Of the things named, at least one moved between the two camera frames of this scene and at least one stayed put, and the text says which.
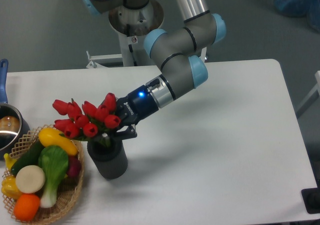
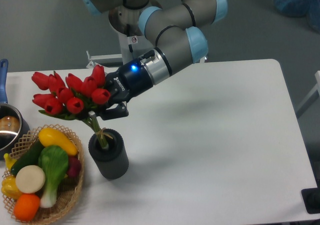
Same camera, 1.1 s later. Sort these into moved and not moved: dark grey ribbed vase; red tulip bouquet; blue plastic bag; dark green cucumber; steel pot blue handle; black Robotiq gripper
Moved: red tulip bouquet; black Robotiq gripper
Not moved: dark green cucumber; blue plastic bag; dark grey ribbed vase; steel pot blue handle
